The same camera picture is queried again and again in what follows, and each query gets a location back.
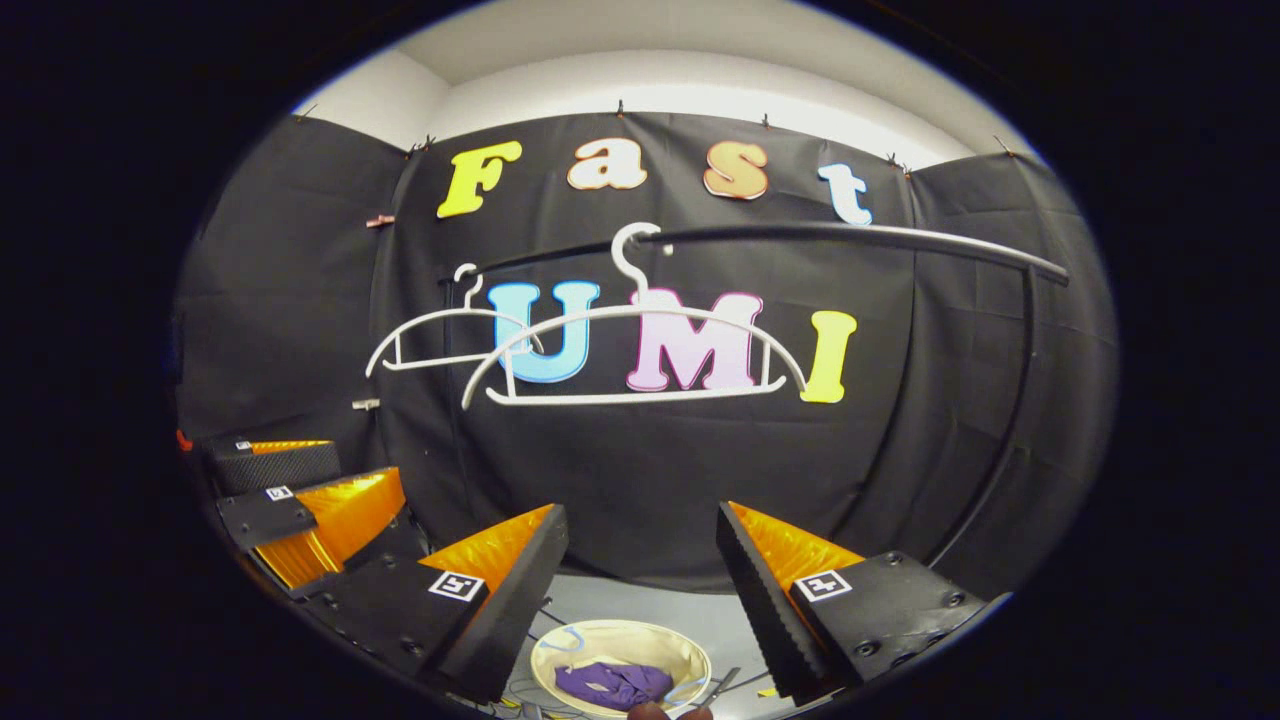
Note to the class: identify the red backdrop clip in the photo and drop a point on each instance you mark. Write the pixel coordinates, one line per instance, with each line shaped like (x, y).
(380, 220)

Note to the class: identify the beige laundry hamper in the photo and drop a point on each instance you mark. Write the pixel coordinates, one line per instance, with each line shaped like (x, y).
(620, 640)

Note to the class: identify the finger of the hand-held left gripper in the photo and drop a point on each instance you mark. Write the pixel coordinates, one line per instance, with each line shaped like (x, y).
(265, 512)
(280, 465)

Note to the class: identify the white clothes hanger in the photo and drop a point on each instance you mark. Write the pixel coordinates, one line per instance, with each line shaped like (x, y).
(600, 397)
(450, 313)

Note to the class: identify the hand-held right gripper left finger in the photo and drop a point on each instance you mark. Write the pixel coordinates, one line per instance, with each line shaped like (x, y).
(515, 600)

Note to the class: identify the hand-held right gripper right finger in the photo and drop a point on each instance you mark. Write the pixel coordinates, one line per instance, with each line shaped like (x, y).
(770, 610)

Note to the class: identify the black clothes rack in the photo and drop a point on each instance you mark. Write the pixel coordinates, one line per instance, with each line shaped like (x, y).
(850, 233)

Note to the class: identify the purple ribbed shirt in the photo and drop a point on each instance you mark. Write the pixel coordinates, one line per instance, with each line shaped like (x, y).
(610, 685)

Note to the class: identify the black backdrop cloth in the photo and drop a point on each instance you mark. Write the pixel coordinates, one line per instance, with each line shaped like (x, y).
(650, 480)

